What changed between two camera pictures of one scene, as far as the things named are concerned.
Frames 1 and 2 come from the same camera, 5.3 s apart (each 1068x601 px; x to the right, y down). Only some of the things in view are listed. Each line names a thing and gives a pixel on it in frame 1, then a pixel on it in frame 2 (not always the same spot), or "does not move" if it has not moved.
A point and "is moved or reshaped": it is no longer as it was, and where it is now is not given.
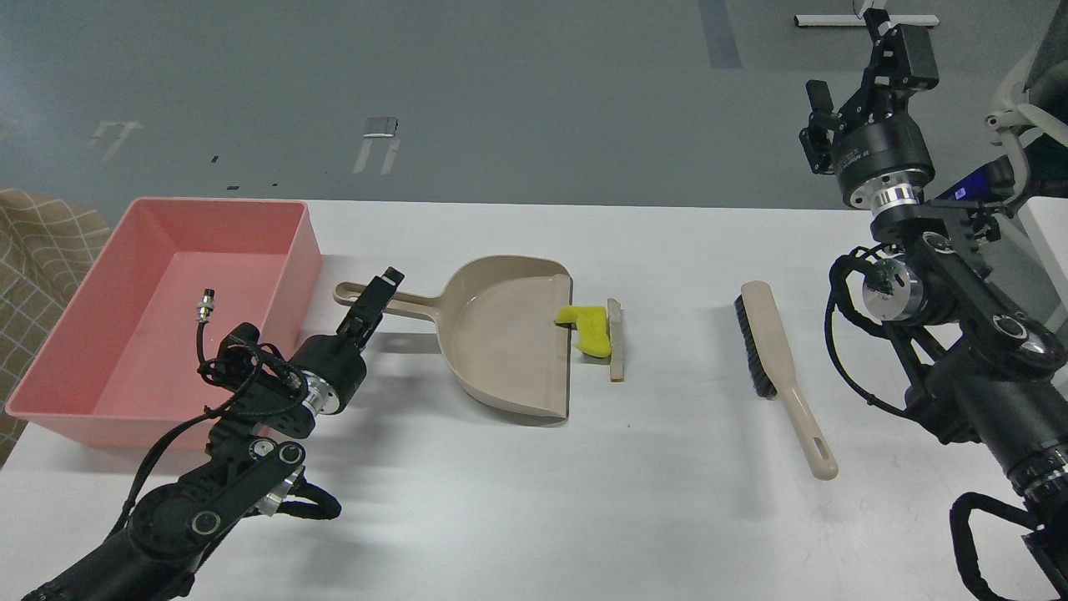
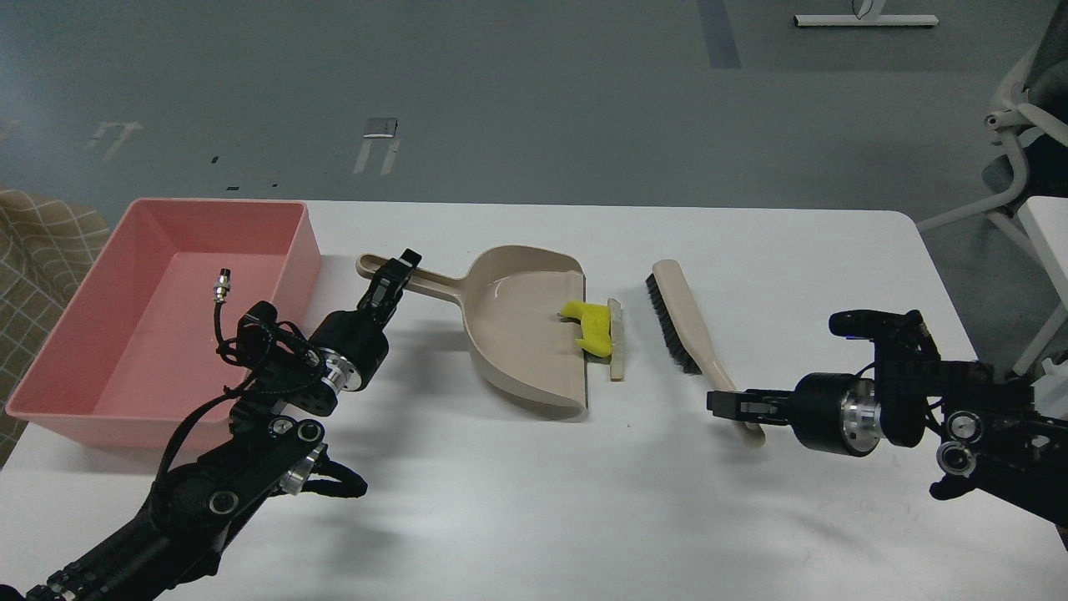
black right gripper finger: (904, 54) → (752, 399)
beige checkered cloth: (46, 241) does not move
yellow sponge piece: (592, 335) does not move
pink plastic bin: (120, 366) does not move
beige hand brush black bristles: (772, 375) → (671, 325)
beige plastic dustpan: (498, 315) is moved or reshaped
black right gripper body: (871, 143) → (836, 413)
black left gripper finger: (392, 276) → (412, 259)
